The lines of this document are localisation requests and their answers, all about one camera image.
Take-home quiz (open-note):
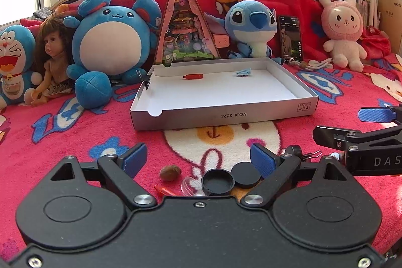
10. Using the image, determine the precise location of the small black binder clip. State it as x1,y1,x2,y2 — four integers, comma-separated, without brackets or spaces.
136,69,153,89

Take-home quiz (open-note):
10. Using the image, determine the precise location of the brown-haired baby doll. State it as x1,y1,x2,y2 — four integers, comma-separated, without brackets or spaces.
23,15,77,105

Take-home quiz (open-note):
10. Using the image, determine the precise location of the black smartphone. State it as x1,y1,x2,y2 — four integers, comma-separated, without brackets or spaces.
279,15,304,63

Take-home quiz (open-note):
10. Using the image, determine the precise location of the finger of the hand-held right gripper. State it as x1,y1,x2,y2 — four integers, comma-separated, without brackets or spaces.
312,126,402,149
358,105,402,124

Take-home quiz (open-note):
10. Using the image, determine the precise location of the black open round cap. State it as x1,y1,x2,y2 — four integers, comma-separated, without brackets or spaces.
201,170,235,196

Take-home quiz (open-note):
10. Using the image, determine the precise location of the white cardboard box tray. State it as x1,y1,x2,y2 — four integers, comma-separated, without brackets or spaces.
130,56,320,131

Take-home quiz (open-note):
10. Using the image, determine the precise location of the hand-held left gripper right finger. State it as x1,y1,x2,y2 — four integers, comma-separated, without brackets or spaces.
239,143,357,209

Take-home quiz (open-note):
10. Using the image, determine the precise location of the blue robot cat plush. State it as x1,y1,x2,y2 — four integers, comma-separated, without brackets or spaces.
0,25,43,108

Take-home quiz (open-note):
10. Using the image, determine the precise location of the brown cardboard box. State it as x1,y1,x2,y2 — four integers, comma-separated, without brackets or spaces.
377,0,402,53

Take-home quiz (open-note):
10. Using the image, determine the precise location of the round blue mouse plush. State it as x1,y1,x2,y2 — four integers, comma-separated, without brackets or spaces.
63,0,162,110

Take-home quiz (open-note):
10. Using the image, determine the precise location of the pink bunny plush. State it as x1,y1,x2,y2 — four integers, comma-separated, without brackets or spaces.
316,0,368,72

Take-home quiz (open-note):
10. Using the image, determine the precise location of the black flat round lid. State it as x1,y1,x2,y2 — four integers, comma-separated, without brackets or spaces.
231,162,263,187

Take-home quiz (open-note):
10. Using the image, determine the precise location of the blue alien plush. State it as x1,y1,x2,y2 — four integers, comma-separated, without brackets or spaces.
204,0,283,64

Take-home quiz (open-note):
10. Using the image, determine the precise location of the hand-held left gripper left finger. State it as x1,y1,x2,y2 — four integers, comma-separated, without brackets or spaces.
49,143,158,209

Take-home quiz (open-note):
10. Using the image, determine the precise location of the clear plastic cap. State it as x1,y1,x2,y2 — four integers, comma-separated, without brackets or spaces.
181,176,205,197

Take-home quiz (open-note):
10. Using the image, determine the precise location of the brown walnut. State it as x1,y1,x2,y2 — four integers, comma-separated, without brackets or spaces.
159,165,182,182

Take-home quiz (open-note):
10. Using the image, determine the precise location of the triangular pink miniature house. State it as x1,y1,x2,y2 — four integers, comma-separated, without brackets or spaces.
153,0,230,64

